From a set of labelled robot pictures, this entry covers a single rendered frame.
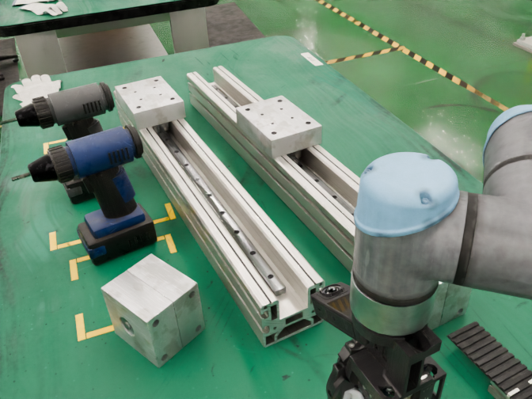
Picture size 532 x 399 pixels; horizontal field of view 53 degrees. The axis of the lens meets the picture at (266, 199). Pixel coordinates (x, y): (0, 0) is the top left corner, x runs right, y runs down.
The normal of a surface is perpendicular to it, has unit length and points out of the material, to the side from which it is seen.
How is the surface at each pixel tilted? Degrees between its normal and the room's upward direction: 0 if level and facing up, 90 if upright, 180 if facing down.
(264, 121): 0
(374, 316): 90
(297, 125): 0
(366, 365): 0
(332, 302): 27
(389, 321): 91
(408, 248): 85
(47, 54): 90
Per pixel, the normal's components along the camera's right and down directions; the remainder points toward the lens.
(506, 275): -0.33, 0.50
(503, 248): -0.29, -0.03
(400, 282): -0.11, 0.60
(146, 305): -0.05, -0.80
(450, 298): 0.46, 0.50
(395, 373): -0.89, 0.30
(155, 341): 0.76, 0.36
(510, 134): -0.64, -0.72
